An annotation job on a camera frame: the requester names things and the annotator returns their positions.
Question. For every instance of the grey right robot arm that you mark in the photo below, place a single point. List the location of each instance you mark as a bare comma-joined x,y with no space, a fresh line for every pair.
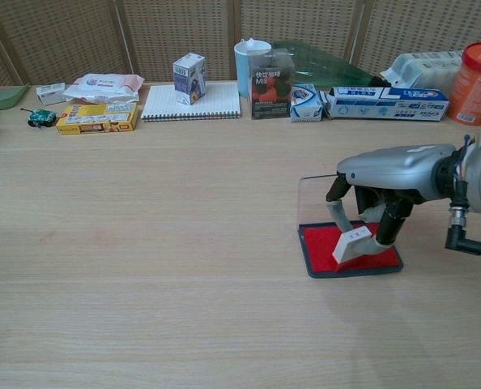
477,178

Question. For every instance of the orange canister with red lid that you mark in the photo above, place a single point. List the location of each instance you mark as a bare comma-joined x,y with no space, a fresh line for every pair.
473,87

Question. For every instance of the green plastic bag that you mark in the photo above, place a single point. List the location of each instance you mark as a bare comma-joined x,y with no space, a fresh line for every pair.
325,67

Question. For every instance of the white plastic food package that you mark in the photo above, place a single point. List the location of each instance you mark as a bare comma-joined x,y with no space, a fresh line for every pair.
424,69

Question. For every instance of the white wet wipes pack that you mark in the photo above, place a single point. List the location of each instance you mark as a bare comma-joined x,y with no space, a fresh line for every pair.
103,87

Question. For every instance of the yellow flat cardboard box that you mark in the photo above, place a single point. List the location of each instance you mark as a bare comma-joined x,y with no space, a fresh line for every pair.
99,118

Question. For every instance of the wooden lattice folding screen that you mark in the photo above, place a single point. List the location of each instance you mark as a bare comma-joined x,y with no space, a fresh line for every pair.
240,36

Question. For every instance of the white and red stamp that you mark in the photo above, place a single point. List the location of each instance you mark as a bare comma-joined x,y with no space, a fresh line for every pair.
352,245

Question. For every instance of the light blue plastic cup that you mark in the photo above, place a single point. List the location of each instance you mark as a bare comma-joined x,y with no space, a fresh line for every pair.
242,69

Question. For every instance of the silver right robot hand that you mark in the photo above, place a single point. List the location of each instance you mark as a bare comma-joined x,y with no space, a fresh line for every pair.
390,170

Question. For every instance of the small white and blue box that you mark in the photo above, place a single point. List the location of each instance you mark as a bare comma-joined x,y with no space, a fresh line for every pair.
305,103

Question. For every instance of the white spiral notebook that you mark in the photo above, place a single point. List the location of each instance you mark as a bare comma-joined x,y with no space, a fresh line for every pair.
192,108

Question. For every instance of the red ink pad with clear lid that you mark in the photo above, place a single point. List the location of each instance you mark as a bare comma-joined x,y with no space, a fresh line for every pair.
321,243

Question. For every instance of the green toy tank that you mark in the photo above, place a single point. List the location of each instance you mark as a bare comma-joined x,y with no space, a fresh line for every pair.
40,117

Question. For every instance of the clear box with dark label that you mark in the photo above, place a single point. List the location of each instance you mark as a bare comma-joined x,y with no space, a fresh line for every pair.
272,87

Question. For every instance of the small white medicine box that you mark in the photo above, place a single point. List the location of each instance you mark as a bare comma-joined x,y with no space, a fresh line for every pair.
51,93

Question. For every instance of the small purple milk carton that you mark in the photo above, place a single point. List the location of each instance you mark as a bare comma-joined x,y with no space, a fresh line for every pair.
189,79

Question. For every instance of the white blue toothpaste box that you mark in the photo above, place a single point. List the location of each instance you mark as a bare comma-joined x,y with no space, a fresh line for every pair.
386,104

